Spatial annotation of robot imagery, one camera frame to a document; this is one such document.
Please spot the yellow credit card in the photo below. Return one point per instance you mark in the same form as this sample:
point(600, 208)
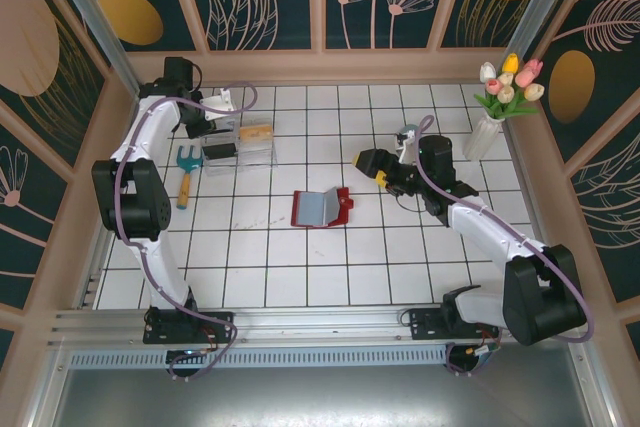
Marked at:
point(361, 159)

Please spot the red card holder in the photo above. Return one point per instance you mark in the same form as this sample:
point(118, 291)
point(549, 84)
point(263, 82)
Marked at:
point(310, 207)

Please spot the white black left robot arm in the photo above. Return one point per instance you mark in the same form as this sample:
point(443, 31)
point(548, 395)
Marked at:
point(160, 277)

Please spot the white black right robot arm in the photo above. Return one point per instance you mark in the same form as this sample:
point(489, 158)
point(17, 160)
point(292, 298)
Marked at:
point(490, 232)

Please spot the orange credit card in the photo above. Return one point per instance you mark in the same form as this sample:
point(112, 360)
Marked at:
point(256, 133)

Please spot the clear acrylic card organizer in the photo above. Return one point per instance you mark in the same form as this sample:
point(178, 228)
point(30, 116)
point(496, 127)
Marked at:
point(255, 157)

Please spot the teal toy garden fork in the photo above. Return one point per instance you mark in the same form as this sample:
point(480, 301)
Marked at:
point(189, 159)

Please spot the light blue toy mushroom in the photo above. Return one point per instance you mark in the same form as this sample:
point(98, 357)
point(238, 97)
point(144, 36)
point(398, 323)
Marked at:
point(411, 127)

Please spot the white ribbed vase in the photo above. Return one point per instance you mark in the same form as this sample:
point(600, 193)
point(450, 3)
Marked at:
point(480, 139)

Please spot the artificial tulip bouquet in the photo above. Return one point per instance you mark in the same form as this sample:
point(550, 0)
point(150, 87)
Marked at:
point(505, 92)

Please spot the grey metal panel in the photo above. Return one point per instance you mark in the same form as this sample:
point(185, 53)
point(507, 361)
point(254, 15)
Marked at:
point(320, 397)

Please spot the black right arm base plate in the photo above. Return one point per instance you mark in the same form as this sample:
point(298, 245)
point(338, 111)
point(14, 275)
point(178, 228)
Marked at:
point(425, 324)

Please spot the aluminium mounting rail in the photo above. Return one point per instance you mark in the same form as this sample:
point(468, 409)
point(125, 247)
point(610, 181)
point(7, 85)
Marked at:
point(320, 324)

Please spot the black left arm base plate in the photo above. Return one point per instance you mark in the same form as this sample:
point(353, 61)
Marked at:
point(215, 324)

